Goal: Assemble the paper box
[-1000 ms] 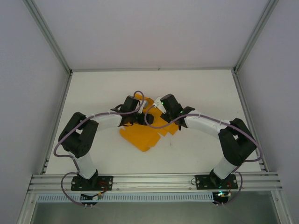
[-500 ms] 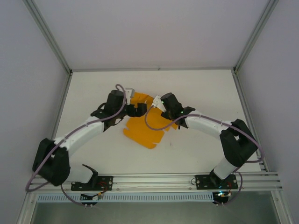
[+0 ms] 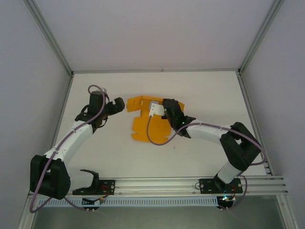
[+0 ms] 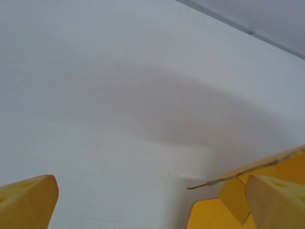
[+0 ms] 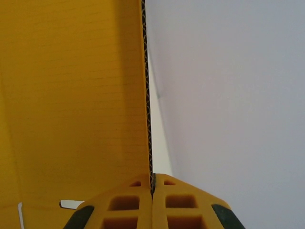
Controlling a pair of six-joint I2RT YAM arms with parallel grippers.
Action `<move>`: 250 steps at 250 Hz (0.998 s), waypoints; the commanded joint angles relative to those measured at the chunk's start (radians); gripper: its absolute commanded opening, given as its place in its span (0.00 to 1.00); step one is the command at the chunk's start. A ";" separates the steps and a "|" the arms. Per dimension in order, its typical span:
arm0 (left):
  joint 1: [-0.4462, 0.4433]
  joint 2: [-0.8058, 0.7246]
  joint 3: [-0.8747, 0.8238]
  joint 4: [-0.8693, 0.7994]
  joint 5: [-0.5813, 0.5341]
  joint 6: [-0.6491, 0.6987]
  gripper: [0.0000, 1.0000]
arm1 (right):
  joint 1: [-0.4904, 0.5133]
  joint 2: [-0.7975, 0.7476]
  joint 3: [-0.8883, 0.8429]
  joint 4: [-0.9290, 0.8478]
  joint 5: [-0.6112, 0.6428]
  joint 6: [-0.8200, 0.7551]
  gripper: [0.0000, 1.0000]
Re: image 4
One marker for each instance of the yellow paper box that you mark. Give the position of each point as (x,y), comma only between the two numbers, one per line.
(209,214)

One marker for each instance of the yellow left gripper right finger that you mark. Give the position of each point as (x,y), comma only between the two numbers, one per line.
(278,205)

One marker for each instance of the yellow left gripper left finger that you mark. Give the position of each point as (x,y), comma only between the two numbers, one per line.
(28,202)

